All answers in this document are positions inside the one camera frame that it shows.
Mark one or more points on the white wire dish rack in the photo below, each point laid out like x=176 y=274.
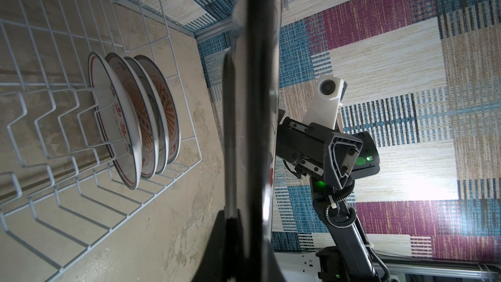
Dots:
x=61 y=195

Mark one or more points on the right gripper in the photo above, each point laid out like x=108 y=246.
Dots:
x=323 y=153

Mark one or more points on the white round plate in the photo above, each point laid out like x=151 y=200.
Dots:
x=116 y=119
x=133 y=78
x=160 y=119
x=167 y=101

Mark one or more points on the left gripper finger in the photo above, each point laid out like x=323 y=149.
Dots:
x=226 y=254

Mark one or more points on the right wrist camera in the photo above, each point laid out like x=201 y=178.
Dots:
x=328 y=94

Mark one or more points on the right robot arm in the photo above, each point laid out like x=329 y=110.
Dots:
x=352 y=258

